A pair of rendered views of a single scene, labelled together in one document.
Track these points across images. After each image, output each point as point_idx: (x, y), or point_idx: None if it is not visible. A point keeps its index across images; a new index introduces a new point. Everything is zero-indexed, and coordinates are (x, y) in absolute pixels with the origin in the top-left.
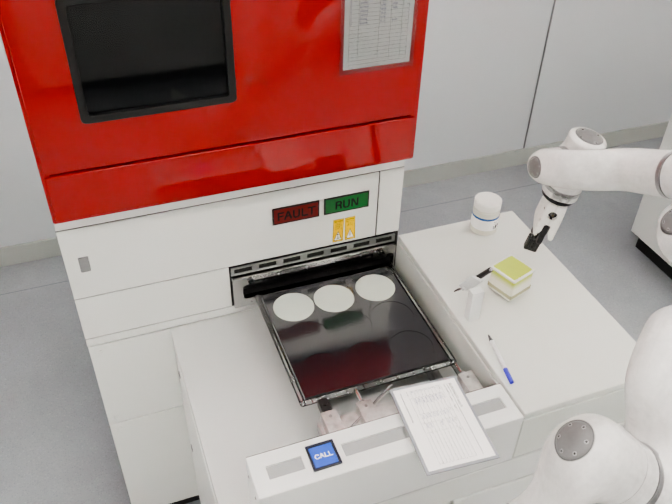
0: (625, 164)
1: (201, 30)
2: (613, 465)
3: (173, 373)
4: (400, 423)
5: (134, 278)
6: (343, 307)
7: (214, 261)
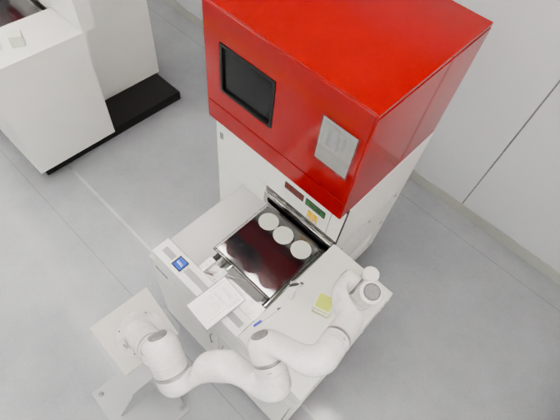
0: (339, 312)
1: (264, 92)
2: (147, 353)
3: None
4: (209, 286)
5: (235, 156)
6: (279, 241)
7: (262, 177)
